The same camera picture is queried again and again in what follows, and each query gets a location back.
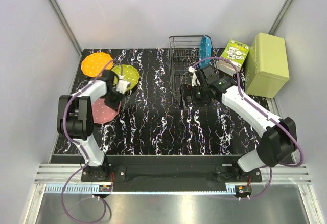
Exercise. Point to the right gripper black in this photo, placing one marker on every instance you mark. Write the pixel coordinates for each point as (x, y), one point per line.
(187, 90)

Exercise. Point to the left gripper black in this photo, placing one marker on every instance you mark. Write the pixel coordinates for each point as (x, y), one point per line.
(112, 101)

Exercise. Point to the pink dotted plate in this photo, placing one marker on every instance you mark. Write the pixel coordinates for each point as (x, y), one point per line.
(102, 113)

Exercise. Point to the blue dotted plate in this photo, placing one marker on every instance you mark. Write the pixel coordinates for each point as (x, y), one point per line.
(205, 51)

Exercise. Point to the black wire dish rack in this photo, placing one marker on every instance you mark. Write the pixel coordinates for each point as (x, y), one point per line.
(183, 52)

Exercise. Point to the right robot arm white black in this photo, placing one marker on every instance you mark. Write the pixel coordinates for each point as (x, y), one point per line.
(277, 135)

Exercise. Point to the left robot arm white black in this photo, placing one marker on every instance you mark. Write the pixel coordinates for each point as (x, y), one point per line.
(75, 119)

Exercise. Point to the green dotted plate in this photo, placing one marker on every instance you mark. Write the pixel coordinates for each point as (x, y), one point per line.
(128, 75)

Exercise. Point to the orange dotted plate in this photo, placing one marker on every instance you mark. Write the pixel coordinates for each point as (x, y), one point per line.
(94, 63)

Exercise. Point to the green book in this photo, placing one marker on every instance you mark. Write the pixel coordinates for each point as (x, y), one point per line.
(236, 52)

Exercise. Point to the light green box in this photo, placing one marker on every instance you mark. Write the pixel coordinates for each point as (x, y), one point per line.
(266, 67)

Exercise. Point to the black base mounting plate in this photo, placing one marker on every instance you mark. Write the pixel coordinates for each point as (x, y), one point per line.
(125, 173)

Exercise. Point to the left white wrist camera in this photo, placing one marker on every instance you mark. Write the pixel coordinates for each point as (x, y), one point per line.
(122, 85)

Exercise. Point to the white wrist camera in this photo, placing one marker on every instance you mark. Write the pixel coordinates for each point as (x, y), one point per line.
(122, 85)
(195, 81)

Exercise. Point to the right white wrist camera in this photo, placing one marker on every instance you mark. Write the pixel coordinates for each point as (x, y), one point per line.
(195, 81)

